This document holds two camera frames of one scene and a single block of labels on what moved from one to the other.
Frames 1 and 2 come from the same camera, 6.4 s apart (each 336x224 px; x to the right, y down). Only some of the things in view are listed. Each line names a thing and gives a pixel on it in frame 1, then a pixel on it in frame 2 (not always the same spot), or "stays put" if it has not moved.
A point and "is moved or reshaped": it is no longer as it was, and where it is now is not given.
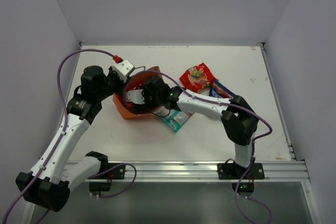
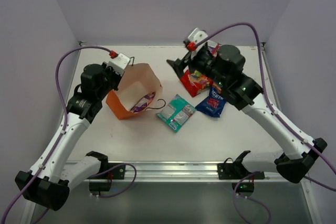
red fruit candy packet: [197, 78] stays put
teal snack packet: [177, 119] stays put
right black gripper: [146, 104] → [179, 65]
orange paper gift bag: [134, 83] is moved or reshaped
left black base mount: [117, 173] stays put
